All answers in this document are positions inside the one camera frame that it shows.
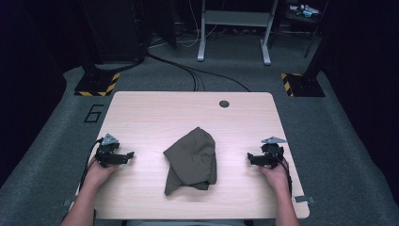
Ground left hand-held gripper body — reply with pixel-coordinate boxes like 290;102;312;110
94;133;126;169

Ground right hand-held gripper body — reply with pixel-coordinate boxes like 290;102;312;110
260;136;288;170

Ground olive green pants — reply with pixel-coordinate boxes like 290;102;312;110
162;126;218;197

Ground person's left hand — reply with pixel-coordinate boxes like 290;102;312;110
84;161;120;188

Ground person's right hand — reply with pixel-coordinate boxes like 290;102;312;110
258;164;291;193

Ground black stand base striped tape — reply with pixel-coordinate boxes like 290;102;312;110
73;72;121;97
280;72;327;98

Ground black cabinet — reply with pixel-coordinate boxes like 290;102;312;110
78;0;149;64

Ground dark shelf with clutter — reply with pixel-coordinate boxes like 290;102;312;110
282;0;330;59

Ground left hand-held gripper black cable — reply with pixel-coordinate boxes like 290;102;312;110
79;137;104;192

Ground hand-held gripper black cable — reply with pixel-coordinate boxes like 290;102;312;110
276;155;294;200
79;137;104;192

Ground right hand-held gripper black cable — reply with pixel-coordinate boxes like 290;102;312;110
276;155;294;200

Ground black floor cable bundle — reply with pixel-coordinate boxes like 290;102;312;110
146;52;252;93

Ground white floor cables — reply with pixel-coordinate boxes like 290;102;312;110
150;0;219;49

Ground white metal desk frame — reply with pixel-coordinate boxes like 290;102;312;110
196;0;280;67

